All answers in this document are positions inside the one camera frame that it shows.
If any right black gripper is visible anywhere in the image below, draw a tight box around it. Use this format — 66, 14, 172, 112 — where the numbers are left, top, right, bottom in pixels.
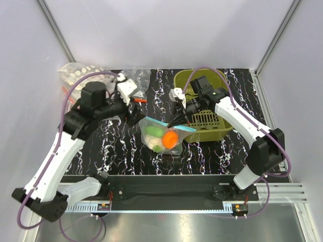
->
167, 96, 203, 128

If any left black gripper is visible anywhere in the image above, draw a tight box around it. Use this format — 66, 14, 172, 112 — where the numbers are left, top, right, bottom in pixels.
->
96, 82, 147, 127

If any orange carrot toy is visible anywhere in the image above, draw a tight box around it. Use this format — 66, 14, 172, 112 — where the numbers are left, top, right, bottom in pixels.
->
162, 130, 179, 149

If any green vegetable toy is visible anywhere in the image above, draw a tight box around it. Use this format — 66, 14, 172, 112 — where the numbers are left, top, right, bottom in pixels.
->
145, 126, 165, 138

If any clear blue-zipper bag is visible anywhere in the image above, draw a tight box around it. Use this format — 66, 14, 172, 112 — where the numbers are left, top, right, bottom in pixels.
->
138, 116, 196, 156

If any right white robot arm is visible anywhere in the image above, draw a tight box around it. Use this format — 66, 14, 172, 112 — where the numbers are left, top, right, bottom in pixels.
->
168, 88, 286, 200

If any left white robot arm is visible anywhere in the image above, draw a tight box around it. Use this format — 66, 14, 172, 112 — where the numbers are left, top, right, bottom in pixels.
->
12, 100, 145, 223

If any clear orange-zipper bag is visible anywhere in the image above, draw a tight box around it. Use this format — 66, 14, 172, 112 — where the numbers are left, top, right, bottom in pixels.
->
114, 69, 151, 103

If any clear red-zipper bag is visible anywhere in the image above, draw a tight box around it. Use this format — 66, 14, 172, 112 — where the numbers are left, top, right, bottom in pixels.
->
61, 86, 76, 112

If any bag of white discs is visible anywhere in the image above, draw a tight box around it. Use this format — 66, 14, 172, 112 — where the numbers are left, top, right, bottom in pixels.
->
58, 63, 115, 91

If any olive green plastic bin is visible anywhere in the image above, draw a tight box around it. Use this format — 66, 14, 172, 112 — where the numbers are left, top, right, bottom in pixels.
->
174, 69, 233, 143

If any black marble pattern mat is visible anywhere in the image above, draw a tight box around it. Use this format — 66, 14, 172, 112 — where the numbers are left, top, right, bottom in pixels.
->
54, 68, 282, 175

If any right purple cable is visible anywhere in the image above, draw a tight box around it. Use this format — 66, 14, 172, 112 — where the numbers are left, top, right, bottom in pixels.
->
181, 66, 293, 219

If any purple cable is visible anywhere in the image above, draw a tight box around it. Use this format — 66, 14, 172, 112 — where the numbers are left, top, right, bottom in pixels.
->
181, 66, 293, 219
17, 71, 122, 242

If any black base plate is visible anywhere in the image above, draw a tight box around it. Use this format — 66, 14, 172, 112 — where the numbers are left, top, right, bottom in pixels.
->
108, 175, 259, 212

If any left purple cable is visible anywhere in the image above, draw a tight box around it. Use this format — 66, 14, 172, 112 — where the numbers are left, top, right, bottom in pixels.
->
17, 71, 122, 242

